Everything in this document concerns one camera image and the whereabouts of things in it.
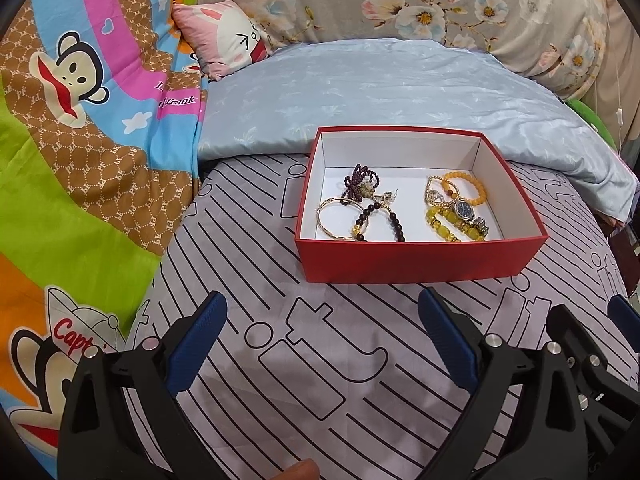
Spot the silver wristwatch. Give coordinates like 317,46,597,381
439,199,489,236

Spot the pink bunny pillow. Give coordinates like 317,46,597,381
171,1,273,81

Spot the beige curtain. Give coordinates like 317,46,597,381
595,0,640,151

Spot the thin gold bangle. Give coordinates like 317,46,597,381
317,196,370,241

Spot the white cable with switch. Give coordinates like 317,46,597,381
595,10,626,151

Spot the cartoon monkey blanket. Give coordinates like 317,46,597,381
0,0,211,461

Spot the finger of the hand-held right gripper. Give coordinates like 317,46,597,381
547,304,608,386
609,294,640,336

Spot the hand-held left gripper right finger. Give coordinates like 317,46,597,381
417,287,596,480

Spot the red cardboard box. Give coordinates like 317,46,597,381
294,125,550,285

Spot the yellow bead bracelet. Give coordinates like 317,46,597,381
424,206,487,244

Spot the light blue pillow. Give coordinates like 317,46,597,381
196,38,638,211

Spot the twisted gold bangle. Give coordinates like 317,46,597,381
425,174,458,207

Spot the person's left hand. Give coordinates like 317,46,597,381
277,460,320,480

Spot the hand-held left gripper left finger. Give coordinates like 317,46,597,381
57,291,228,480

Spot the dark brown bead bracelet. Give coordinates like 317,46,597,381
349,201,407,243

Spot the dark purple bead bracelet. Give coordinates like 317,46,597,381
342,163,382,200

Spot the orange bead bracelet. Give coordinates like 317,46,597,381
440,170,487,206

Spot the green plastic object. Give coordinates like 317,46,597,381
567,97,618,151

